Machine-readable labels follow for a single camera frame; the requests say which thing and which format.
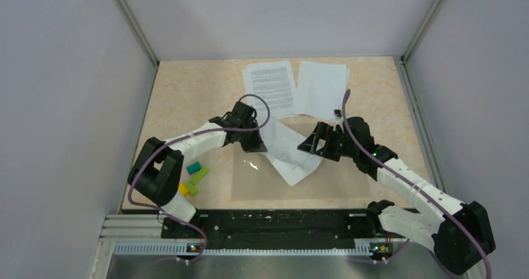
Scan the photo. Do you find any beige file folder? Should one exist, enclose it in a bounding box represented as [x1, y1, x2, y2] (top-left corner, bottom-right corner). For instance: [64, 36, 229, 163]
[231, 120, 371, 200]

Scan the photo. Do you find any yellow block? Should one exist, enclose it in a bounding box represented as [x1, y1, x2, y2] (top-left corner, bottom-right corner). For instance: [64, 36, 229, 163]
[178, 183, 190, 197]

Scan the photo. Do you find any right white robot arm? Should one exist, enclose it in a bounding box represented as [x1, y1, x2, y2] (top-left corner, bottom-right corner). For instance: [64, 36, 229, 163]
[297, 117, 496, 275]

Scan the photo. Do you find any grey slotted cable duct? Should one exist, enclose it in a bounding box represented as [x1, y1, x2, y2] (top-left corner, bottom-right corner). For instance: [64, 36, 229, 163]
[114, 242, 372, 257]

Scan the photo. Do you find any printed text paper sheet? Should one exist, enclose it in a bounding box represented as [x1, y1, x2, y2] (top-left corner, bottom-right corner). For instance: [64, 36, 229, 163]
[242, 61, 296, 119]

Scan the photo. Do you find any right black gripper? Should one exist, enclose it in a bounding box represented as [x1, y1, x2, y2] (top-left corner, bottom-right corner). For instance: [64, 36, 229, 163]
[299, 121, 359, 162]

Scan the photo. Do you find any small green block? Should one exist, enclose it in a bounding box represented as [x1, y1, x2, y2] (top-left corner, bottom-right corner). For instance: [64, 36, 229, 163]
[184, 182, 198, 196]

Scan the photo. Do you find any long green block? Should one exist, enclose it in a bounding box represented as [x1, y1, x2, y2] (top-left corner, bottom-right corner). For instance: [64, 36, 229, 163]
[190, 167, 209, 185]

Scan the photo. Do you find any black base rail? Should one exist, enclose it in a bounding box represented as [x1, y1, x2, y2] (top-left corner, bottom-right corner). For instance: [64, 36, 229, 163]
[161, 208, 399, 250]

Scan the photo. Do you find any blank white paper sheet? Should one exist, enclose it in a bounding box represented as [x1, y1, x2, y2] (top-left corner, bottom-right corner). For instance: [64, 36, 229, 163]
[293, 61, 349, 120]

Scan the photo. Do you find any form paper sheet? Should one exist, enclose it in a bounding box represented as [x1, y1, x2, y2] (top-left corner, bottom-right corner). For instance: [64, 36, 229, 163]
[260, 119, 323, 187]

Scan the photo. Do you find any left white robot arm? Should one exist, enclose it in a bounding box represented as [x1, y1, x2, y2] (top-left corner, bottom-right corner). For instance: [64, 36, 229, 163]
[127, 101, 267, 238]

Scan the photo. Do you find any teal block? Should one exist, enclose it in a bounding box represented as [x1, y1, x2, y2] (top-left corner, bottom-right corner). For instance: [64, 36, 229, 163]
[186, 162, 201, 175]

